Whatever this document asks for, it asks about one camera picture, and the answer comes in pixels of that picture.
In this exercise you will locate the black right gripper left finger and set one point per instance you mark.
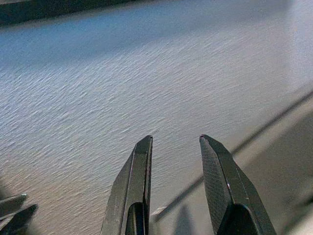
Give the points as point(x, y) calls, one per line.
point(132, 186)

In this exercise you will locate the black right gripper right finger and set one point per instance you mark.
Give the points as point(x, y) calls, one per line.
point(227, 186)

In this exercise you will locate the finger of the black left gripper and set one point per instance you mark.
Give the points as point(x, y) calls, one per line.
point(18, 219)
point(11, 202)

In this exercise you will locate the dark baseboard strip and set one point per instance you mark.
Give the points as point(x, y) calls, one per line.
point(49, 9)

